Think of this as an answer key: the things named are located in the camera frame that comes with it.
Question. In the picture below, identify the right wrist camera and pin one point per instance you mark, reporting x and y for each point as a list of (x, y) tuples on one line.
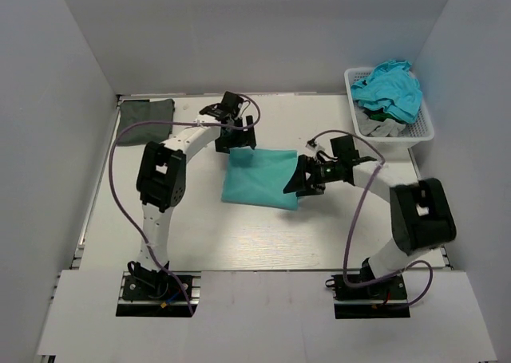
[(343, 152)]

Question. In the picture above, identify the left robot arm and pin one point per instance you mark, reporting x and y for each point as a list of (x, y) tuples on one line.
[(161, 182)]

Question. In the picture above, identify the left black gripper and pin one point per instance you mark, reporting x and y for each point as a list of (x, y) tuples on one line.
[(246, 138)]

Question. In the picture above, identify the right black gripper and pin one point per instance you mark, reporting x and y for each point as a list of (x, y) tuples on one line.
[(299, 183)]

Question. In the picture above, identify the white plastic basket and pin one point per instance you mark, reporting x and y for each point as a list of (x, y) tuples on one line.
[(421, 130)]

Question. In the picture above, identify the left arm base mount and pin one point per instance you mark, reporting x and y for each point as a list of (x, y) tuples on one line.
[(137, 300)]

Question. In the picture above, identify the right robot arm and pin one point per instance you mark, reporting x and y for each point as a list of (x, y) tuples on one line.
[(420, 216)]

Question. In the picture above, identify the green cloth in basket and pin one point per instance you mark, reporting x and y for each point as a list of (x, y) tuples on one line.
[(379, 115)]

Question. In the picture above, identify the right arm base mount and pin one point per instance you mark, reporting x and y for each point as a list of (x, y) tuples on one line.
[(380, 301)]

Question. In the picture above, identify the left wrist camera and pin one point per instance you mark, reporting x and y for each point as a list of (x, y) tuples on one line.
[(227, 109)]

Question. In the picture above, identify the grey cloth in basket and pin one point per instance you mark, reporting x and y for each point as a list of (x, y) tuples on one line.
[(368, 127)]

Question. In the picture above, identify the teal t shirt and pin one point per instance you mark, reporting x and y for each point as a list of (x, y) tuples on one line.
[(257, 177)]

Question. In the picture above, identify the light blue t shirt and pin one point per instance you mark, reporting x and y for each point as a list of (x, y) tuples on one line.
[(390, 89)]

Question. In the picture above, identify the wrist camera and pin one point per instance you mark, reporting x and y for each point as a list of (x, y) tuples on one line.
[(227, 109), (343, 152)]

